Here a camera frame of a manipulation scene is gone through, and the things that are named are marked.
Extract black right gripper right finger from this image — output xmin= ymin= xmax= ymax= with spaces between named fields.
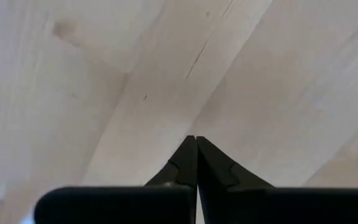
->
xmin=196 ymin=136 xmax=358 ymax=224

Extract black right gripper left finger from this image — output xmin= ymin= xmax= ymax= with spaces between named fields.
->
xmin=34 ymin=135 xmax=197 ymax=224

